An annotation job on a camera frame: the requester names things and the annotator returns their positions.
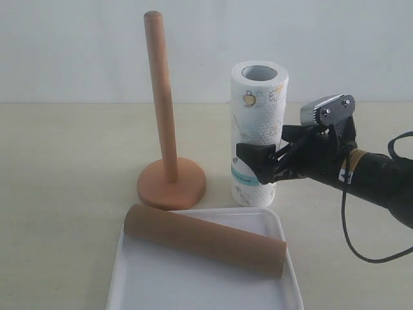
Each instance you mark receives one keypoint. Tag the wooden paper towel holder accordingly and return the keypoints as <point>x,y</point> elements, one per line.
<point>173,182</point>

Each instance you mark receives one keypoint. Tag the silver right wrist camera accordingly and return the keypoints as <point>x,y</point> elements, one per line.
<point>328,110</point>

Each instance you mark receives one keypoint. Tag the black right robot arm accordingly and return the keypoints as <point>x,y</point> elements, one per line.
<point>384,180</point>

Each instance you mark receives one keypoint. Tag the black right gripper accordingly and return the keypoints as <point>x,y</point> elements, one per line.
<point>316,152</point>

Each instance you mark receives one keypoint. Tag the printed paper towel roll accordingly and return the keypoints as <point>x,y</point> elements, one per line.
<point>258,99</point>

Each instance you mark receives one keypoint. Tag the white plastic tray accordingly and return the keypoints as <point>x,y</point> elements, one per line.
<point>147,275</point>

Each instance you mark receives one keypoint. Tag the brown cardboard tube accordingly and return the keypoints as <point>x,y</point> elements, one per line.
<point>254,252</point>

